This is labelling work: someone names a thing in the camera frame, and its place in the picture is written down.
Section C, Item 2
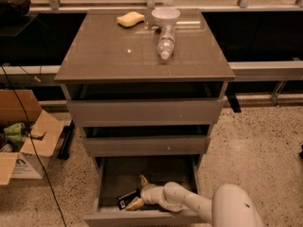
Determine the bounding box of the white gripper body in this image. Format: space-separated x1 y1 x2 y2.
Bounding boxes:
140 183 165 204

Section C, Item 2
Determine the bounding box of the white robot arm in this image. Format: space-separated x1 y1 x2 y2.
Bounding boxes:
126 175 264 227

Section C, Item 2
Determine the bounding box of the grey bottom drawer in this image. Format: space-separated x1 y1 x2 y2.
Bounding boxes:
84 155 203 227

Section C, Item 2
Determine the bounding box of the grey drawer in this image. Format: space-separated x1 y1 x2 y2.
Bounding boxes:
66 99 223 128
84 155 203 227
83 136 210 157

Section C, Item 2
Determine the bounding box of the grey middle drawer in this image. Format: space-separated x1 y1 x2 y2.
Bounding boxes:
83 136 210 157

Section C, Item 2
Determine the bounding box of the grey top drawer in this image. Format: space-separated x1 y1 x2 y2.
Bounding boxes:
66 99 223 128

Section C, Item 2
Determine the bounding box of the grey drawer cabinet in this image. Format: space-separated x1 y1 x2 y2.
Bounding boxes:
54 9 236 175

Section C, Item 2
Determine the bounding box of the black floor stand bar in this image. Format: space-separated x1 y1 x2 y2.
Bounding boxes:
57 121 75 160

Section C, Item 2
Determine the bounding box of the open cardboard box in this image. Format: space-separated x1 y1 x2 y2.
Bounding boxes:
0 90 63 185

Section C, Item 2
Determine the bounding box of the green item in box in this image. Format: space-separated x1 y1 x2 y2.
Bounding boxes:
4 123 25 151

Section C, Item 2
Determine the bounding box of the clear plastic water bottle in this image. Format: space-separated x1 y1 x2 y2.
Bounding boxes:
157 25 175 60

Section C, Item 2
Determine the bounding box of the yellow sponge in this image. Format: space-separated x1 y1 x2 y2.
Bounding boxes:
116 11 145 27

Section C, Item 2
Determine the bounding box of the white bowl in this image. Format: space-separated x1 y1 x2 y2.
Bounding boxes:
151 8 181 26

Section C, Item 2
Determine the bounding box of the black object upper left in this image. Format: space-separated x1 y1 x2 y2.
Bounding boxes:
0 0 31 21

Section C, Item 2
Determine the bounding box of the black cable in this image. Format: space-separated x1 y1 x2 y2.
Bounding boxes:
0 63 68 227

